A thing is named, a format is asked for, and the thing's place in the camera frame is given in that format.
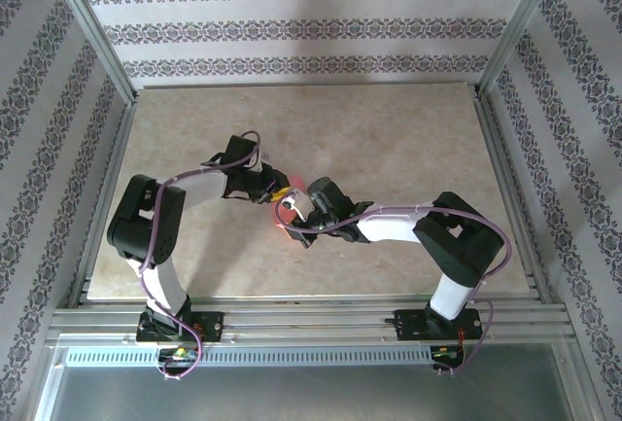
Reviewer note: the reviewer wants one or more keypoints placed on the pink square paper sheet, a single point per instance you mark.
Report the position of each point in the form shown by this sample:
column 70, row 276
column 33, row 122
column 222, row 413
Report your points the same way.
column 297, row 182

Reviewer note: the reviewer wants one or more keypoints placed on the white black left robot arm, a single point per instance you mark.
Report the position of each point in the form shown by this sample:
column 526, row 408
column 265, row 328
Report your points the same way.
column 146, row 226

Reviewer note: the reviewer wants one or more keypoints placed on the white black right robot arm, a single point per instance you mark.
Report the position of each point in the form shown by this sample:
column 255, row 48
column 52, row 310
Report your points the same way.
column 461, row 251

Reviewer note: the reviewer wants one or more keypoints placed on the grey metal sheet panel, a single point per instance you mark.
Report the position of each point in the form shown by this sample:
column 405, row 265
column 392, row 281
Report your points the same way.
column 311, row 394

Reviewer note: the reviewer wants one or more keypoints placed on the small controller circuit board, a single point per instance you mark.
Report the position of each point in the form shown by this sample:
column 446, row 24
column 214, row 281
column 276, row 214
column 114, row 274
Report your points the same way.
column 180, row 354
column 447, row 353

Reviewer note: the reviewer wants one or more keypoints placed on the wide aluminium mounting rail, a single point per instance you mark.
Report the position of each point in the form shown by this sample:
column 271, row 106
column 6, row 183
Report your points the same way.
column 301, row 319

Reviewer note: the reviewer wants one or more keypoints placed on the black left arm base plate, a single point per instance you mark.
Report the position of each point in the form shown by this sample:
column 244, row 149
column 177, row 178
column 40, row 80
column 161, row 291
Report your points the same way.
column 214, row 326

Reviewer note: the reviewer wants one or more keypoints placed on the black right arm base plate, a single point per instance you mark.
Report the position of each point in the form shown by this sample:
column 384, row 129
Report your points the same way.
column 408, row 326

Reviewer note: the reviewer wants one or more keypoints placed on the aluminium side rail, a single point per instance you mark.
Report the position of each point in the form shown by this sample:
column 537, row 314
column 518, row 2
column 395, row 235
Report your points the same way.
column 510, row 197
column 104, row 197

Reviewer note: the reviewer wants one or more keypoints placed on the aluminium frame post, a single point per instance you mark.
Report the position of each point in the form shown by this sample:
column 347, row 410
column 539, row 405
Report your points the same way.
column 92, row 32
column 520, row 27

